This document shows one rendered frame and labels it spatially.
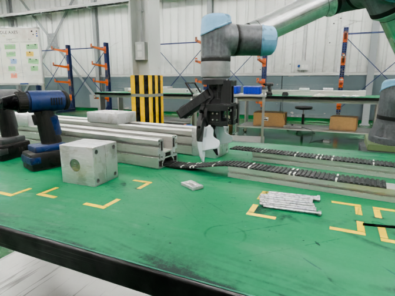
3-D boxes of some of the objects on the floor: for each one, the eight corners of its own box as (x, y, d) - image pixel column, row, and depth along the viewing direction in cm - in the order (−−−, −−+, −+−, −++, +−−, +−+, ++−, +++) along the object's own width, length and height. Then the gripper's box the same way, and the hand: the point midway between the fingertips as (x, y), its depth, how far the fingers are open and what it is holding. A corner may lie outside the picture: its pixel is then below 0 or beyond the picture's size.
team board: (-35, 137, 572) (-53, 25, 531) (-15, 133, 621) (-30, 30, 580) (43, 138, 561) (31, 24, 520) (57, 134, 610) (47, 29, 568)
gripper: (221, 78, 71) (220, 167, 75) (244, 78, 83) (241, 155, 87) (189, 79, 75) (190, 163, 79) (214, 79, 87) (214, 152, 91)
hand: (208, 154), depth 85 cm, fingers open, 8 cm apart
